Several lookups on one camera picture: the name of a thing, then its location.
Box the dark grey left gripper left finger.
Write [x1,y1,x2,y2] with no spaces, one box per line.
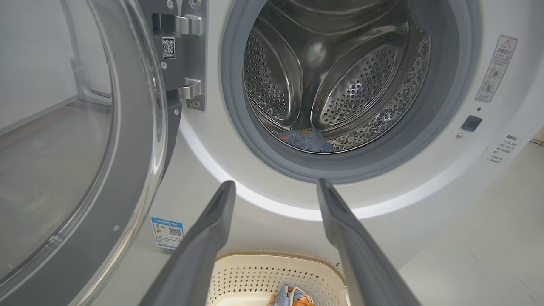
[138,181,237,306]

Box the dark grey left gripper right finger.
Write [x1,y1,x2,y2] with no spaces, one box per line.
[316,178,421,306]

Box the blue garment with cream lining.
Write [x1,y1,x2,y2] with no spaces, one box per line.
[268,282,316,306]

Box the round black glass washer door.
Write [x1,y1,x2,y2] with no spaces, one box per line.
[0,0,183,306]

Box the blue patterned garment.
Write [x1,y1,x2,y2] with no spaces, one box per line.
[278,129,338,153]

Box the cream perforated laundry basket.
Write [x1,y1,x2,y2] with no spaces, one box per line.
[206,249,351,306]

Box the grey rubber door gasket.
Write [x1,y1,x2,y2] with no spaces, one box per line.
[220,0,482,184]

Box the white front-load washing machine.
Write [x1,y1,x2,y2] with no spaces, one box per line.
[91,0,544,306]

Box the black square door latch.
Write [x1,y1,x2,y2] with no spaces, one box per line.
[461,115,483,132]

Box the metal door hinge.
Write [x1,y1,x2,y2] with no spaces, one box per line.
[152,0,209,112]

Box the blue energy label sticker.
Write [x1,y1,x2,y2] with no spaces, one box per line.
[151,217,184,250]

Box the steel perforated washer drum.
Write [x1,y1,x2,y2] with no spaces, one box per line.
[243,0,432,153]

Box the small printed text label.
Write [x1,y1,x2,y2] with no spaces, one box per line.
[487,135,519,164]

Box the grey warning sticker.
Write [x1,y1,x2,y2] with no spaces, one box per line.
[475,35,518,103]

